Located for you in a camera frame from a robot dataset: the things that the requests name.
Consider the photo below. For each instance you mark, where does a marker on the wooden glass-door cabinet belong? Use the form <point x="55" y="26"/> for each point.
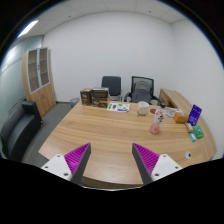
<point x="36" y="79"/>

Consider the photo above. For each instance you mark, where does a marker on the wooden side desk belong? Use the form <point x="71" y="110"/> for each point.
<point x="175" y="102"/>

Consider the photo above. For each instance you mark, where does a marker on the red round coaster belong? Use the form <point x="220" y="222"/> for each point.
<point x="153" y="111"/>

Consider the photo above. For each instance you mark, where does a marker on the white ceramic mug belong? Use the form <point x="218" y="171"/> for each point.
<point x="142" y="108"/>

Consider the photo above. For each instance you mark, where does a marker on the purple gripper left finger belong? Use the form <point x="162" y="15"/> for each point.
<point x="70" y="166"/>

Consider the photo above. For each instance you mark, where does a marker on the grey waste bin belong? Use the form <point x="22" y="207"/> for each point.
<point x="74" y="101"/>

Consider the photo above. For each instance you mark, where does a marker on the orange tissue box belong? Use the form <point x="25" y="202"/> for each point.
<point x="180" y="117"/>

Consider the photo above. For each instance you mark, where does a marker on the large dark brown box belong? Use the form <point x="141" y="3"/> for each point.
<point x="100" y="97"/>

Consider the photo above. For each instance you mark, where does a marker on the green small packet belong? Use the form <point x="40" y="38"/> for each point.
<point x="198" y="132"/>

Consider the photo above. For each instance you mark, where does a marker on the dark grey office chair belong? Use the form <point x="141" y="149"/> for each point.
<point x="113" y="83"/>

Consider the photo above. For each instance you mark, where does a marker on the ceiling light panel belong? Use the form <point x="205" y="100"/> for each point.
<point x="27" y="28"/>

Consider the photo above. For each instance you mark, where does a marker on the white paper cup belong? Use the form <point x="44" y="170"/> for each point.
<point x="154" y="102"/>

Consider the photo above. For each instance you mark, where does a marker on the black leather sofa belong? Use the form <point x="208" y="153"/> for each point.
<point x="19" y="129"/>

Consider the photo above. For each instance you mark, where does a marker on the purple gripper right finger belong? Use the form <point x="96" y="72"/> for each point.
<point x="152" y="166"/>

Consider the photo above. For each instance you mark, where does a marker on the small blue white bottle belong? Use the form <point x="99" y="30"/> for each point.
<point x="192" y="136"/>

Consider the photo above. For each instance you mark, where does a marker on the blue standing card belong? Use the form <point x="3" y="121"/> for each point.
<point x="194" y="115"/>

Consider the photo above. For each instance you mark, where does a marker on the black mesh office chair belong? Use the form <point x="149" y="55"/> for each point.
<point x="142" y="89"/>

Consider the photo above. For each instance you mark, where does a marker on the small brown box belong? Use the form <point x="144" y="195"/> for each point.
<point x="86" y="96"/>

